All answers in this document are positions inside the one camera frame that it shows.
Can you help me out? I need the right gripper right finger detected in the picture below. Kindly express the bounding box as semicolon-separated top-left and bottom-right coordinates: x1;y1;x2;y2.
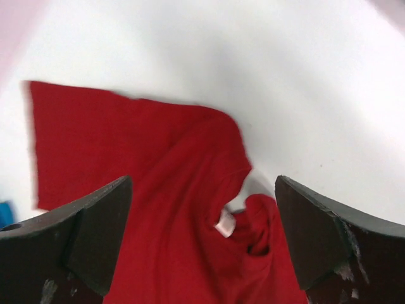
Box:
275;175;404;304

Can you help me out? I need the red t shirt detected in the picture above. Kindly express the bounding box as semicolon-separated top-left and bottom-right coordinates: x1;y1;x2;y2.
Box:
28;81;307;303

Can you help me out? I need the blue folded t shirt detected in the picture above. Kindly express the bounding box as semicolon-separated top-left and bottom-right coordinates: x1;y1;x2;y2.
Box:
0;201;15;228

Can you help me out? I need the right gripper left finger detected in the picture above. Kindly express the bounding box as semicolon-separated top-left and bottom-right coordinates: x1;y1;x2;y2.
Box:
1;176;132;303

